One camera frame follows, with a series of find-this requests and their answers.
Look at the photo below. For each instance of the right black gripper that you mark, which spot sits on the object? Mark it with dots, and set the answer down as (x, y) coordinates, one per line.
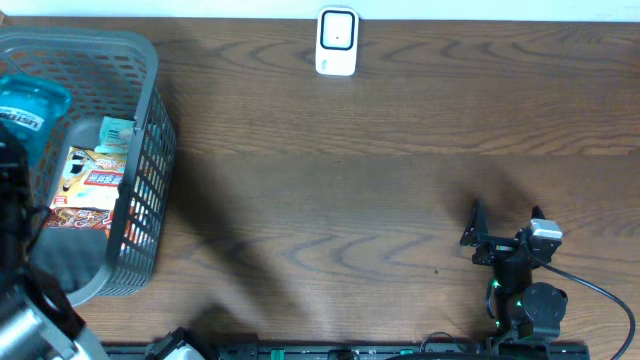
(477, 233)

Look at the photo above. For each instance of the yellow snack bag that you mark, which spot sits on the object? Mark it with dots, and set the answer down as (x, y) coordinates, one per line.
(89, 180)

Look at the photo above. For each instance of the blue mouthwash bottle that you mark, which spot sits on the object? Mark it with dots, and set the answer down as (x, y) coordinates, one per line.
(30, 109)

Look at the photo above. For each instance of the teal white small packet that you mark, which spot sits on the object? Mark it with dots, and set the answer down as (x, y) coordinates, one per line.
(115, 136)

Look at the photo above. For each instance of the red-brown snack bar wrapper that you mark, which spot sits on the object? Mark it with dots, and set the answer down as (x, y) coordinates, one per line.
(79, 218)

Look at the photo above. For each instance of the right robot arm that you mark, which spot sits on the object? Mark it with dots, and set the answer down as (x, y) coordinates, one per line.
(525, 310)

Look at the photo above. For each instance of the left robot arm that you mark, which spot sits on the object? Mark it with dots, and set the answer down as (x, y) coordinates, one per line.
(37, 320)

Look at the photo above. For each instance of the white barcode scanner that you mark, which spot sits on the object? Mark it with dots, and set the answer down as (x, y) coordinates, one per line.
(337, 41)

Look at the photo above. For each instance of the grey plastic shopping basket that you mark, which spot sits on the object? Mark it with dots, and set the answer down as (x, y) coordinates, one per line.
(109, 74)

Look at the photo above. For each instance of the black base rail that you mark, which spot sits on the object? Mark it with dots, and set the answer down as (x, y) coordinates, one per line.
(184, 344)

